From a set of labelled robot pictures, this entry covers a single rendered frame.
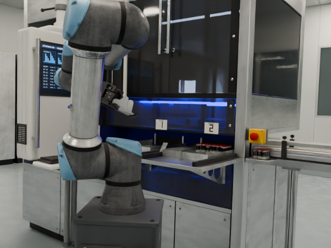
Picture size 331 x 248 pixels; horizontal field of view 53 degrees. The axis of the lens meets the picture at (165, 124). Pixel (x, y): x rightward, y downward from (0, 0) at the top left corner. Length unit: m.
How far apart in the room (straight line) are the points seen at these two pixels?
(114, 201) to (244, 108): 0.91
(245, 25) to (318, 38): 4.72
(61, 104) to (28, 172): 1.18
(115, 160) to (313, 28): 5.73
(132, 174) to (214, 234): 0.95
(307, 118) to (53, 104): 5.02
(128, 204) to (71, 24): 0.55
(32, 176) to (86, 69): 2.23
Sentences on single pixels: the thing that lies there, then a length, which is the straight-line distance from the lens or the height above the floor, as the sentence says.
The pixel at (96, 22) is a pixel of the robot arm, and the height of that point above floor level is 1.34.
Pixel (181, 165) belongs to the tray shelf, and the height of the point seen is 0.88.
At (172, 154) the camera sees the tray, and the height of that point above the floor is 0.89.
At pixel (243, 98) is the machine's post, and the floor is 1.18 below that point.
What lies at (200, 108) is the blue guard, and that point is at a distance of 1.84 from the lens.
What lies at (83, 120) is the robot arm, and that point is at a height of 1.08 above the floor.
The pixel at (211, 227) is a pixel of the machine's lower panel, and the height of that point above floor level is 0.48.
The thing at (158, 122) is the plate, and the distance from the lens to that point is 2.00.
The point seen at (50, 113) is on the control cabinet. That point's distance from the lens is 2.05.
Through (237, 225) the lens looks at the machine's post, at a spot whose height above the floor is 0.53.
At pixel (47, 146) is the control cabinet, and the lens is 2.05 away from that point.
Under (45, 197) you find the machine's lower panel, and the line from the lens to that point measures 2.97.
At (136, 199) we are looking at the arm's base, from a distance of 1.08.
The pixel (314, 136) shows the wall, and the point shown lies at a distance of 6.34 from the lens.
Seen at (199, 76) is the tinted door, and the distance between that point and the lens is 1.86.
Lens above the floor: 1.13
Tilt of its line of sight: 3 degrees down
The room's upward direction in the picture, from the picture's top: 2 degrees clockwise
